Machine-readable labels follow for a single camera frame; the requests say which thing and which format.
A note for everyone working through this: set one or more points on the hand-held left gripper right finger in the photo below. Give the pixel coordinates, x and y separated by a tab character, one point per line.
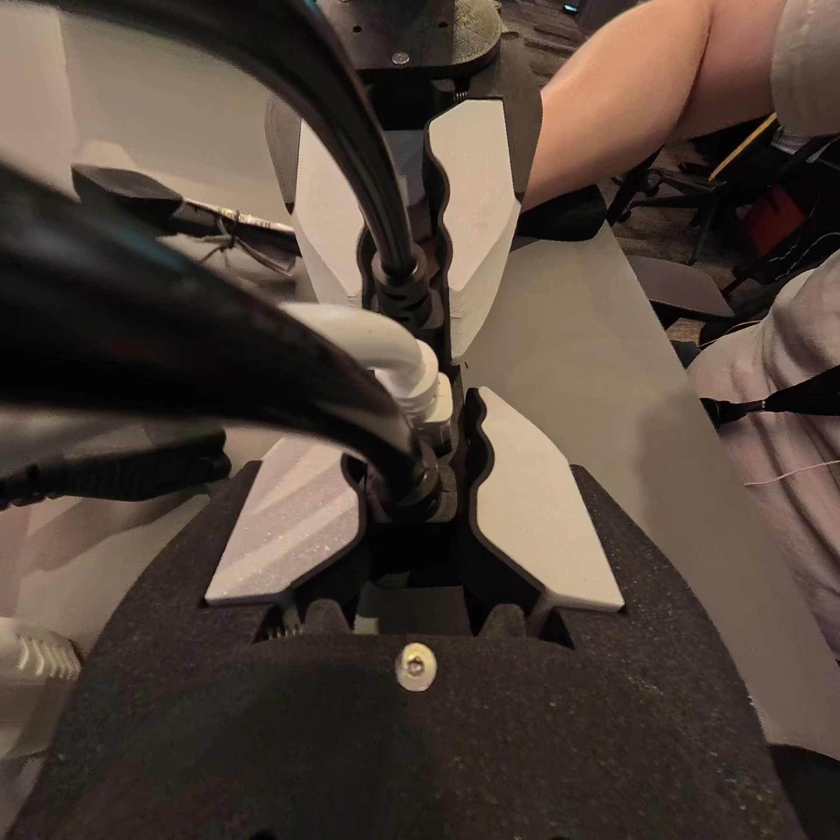
538	512

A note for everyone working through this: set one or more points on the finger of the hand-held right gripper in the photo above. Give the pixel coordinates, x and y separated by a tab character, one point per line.
321	249
479	190

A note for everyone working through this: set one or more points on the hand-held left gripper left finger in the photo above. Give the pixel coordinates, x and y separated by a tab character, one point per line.
282	525

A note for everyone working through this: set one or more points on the person's right forearm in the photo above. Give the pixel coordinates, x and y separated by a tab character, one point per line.
623	98

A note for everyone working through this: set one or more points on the person's light clothing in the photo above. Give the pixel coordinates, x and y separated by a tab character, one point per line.
787	525

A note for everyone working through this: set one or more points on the red object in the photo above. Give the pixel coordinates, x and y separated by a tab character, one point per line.
778	220

